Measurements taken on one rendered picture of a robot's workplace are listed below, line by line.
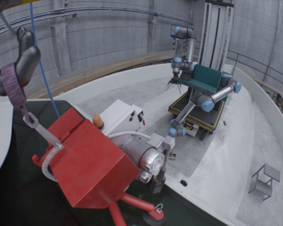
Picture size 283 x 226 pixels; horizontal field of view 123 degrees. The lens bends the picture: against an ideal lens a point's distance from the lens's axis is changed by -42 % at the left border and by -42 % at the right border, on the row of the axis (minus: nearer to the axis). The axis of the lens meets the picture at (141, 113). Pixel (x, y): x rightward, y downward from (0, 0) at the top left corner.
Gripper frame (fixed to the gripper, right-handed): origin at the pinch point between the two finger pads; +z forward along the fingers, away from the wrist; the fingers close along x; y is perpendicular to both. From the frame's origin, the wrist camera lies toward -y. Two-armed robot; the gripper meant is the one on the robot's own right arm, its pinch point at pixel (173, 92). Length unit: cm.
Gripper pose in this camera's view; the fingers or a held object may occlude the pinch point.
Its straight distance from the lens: 132.4
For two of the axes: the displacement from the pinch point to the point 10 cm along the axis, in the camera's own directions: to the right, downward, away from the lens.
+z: -1.4, 9.6, 2.2
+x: -9.8, -1.6, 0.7
